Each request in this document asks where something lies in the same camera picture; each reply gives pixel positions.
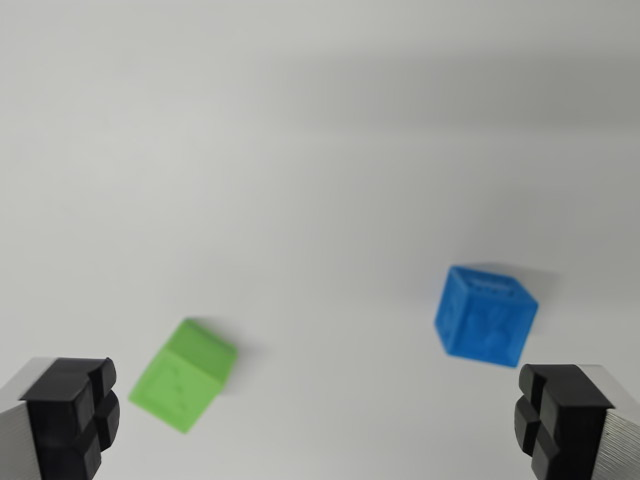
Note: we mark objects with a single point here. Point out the green embossed rubber cube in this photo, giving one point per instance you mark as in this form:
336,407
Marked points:
182,382

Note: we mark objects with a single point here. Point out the blue embossed rubber cube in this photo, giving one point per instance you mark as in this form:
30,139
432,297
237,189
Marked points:
487,320

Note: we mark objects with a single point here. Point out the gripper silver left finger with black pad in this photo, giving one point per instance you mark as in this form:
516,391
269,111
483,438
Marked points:
55,420

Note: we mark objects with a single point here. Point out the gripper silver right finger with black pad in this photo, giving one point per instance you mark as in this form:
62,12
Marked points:
575,420

